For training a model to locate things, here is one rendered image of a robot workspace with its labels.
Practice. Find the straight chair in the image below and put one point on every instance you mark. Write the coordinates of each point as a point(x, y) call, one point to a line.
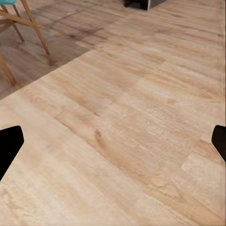
point(11, 20)

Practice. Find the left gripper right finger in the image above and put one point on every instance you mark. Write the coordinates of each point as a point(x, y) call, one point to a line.
point(219, 140)

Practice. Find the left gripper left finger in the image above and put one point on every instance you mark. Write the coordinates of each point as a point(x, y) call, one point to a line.
point(11, 140)

